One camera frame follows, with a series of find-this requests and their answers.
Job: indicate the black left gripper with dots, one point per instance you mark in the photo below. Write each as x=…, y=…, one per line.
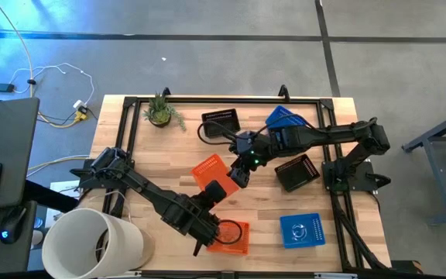
x=196, y=217

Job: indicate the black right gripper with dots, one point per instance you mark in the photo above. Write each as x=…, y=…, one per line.
x=252, y=149

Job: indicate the black plastic basket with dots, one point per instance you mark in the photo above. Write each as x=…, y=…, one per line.
x=296, y=174
x=223, y=116

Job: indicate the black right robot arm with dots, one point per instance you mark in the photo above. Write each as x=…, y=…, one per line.
x=331, y=133

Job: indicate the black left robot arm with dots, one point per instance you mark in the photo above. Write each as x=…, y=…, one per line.
x=149, y=191

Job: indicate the white cylindrical lamp shade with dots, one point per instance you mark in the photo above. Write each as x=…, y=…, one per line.
x=122, y=240

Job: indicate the potted green succulent plant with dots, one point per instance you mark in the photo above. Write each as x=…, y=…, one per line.
x=160, y=112

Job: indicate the black padded bar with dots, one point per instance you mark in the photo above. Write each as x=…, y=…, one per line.
x=49, y=195

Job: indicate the white plug adaptor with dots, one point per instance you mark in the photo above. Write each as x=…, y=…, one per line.
x=79, y=104

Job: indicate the black computer mouse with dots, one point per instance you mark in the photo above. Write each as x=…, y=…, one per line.
x=12, y=226

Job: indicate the grey desk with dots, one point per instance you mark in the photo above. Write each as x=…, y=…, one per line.
x=6, y=135

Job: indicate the black aluminium table frame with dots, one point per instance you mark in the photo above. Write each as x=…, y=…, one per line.
x=227, y=100

